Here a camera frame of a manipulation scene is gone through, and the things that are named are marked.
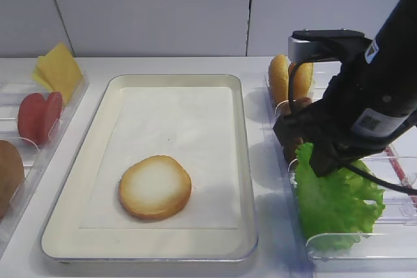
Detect yellow cheese slice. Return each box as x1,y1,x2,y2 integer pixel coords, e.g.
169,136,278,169
32,66,54,92
36,43,83,105

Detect clear right ingredient rack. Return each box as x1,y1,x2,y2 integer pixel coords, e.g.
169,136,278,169
265,94,416,276

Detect bun slice in rack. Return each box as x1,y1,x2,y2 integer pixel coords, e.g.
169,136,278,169
293,63,313,100
268,54,289,105

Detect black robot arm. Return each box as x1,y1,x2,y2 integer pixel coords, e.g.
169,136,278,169
273,0,416,176

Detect white tray liner paper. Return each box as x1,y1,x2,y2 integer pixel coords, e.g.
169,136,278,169
81,87,240,229

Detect bun slice rear in rack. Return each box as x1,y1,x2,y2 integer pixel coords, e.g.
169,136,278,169
268,54,289,105

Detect black cable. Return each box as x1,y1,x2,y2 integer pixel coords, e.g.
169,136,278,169
287,48,417,195

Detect red tomato slice rear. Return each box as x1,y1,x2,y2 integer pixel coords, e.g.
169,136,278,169
42,92,63,143

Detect yellow cheese slice rear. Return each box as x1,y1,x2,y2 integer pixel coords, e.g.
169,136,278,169
32,66,54,92

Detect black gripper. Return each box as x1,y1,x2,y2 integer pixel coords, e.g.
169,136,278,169
273,94,396,177

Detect red tomato slice front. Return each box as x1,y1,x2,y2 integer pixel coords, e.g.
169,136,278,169
17,93,46,146

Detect toasted bun slice on tray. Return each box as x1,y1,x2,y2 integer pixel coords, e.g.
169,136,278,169
118,155,192,221

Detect brown meat patty rear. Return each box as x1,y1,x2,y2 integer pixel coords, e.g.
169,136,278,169
277,97,312,117

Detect red tomato slice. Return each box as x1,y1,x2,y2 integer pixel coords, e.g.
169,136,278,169
42,92,63,143
17,93,46,146

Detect yellow cheese slice front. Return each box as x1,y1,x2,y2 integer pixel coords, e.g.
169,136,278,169
36,43,83,105

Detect brown meat patty front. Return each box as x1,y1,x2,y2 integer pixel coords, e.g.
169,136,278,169
283,137,304,163

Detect bun slice front in rack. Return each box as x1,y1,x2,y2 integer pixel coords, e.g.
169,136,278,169
293,63,313,100

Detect red rack front strip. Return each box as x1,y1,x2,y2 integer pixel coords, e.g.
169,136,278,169
384,146,416,189

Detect cream serving tray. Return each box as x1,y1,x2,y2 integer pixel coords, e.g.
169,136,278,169
40,74,258,262

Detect brown meat patty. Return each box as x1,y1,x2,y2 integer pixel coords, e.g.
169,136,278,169
277,97,312,117
283,137,304,163

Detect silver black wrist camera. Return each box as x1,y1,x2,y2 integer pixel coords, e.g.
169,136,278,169
287,29,371,63

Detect green lettuce leaf in rack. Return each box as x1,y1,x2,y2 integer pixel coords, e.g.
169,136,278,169
295,143,385,252

